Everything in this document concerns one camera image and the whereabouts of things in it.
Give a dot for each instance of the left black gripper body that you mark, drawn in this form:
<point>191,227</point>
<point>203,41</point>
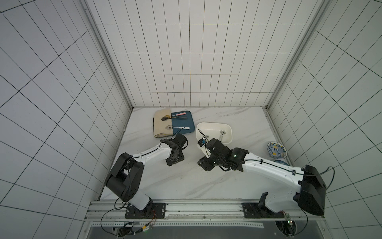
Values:
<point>173,160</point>

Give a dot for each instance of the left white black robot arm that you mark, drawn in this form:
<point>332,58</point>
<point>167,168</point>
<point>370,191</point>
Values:
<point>126,174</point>

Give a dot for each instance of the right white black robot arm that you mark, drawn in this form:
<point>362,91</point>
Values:
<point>302,188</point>

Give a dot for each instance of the white plastic storage box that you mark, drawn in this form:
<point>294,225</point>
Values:
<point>208,131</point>

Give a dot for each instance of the teal plastic tray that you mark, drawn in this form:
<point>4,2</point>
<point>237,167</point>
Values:
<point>189,122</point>

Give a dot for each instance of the blue patterned plate upper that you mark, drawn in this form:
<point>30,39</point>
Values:
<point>276,150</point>

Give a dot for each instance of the blue patterned plate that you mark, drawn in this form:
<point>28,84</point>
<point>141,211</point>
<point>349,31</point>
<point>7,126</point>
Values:
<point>276,150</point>
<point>281,162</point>

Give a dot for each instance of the blue patterned plate lower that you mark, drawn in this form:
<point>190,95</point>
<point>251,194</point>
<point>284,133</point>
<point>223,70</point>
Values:
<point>281,162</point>

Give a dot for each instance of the left base wiring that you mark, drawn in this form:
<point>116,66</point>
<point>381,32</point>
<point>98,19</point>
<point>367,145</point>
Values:
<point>128,224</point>

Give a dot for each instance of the base wiring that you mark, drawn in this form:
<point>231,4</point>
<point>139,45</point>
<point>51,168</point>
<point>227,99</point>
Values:
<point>291,222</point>
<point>128,224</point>

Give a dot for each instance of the right base wiring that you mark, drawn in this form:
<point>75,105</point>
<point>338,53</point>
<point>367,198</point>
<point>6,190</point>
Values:
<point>291,222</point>

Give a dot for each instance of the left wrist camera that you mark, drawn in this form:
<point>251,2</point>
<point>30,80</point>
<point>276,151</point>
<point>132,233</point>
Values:
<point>180,141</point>

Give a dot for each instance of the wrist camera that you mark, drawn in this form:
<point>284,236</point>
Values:
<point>213,147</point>
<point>180,141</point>

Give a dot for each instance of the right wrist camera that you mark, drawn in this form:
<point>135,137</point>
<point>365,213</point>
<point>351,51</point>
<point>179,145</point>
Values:
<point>213,147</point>

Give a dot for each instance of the black handled spoon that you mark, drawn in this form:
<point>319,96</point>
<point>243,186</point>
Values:
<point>174,118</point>

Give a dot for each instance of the pink handled spoon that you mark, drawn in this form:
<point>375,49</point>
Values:
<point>178,114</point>

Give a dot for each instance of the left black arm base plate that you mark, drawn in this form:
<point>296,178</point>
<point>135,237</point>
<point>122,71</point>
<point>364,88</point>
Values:
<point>152,210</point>

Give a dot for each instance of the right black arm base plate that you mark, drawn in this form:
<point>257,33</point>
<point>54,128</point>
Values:
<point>254,211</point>

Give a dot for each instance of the aluminium mounting rail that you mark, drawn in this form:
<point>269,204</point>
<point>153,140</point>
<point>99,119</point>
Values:
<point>196,210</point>

